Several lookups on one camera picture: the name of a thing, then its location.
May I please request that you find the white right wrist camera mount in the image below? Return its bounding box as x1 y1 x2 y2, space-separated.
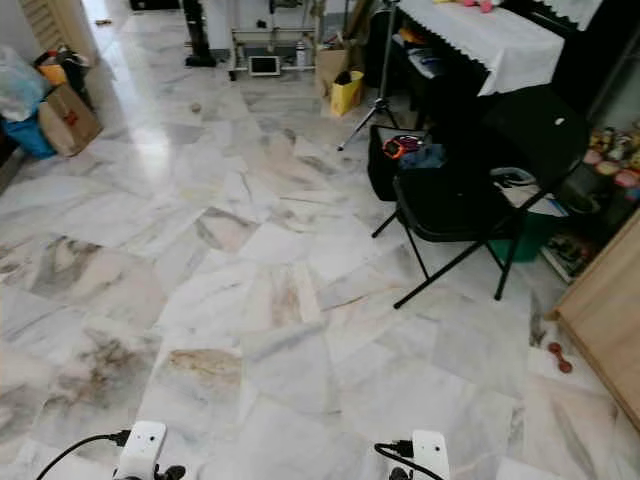
408 430 452 480

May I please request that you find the light wooden cabinet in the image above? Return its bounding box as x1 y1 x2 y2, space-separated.
555 210 640 433

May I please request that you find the white grey cap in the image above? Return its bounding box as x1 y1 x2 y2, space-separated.
490 167 539 189

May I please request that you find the blue crumpled cloth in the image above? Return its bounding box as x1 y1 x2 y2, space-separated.
400 144 447 171

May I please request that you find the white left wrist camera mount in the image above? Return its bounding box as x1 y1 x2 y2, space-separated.
114 420 169 480

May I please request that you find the yellow paper bag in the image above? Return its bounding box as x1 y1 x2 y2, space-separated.
329 70 365 117

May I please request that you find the white framed tablet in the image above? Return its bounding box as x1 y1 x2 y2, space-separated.
248 55 281 78

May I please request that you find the brown bag with red print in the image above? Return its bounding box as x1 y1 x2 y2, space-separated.
38 83 104 158

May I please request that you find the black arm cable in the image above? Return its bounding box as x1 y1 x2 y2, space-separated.
374 439 423 480
36 429 131 480

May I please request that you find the metal wire rack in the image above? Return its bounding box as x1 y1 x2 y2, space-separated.
228 0 321 81

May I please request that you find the wooden louvre door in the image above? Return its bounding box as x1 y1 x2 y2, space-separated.
18 0 96 61

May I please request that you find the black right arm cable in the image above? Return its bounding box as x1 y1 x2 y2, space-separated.
374 439 423 480

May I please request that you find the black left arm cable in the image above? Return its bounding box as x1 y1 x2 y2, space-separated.
36 429 131 480

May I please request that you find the black folding chair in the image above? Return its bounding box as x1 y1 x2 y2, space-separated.
372 85 592 309

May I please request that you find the black tripod stand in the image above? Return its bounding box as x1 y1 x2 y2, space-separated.
337 0 401 153

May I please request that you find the brown paper bag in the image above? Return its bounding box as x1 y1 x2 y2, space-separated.
315 42 351 99

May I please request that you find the white plastic bag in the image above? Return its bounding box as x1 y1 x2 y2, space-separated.
0 45 51 123

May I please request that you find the white lace table cloth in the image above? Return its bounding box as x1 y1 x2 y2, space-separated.
398 0 606 98

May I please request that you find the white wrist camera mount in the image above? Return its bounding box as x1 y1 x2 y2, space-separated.
408 430 452 480
114 420 169 480

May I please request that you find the green plastic bin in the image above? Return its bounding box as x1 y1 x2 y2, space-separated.
488 210 556 264

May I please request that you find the black upright vacuum cleaner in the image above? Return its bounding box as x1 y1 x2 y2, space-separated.
182 0 219 68

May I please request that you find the small red dumbbell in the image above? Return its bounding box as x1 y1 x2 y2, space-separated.
547 342 574 375

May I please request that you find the black fabric bag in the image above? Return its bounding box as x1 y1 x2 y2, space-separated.
367 125 431 201

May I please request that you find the blue plastic bin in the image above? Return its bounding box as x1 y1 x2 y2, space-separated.
3 115 58 161

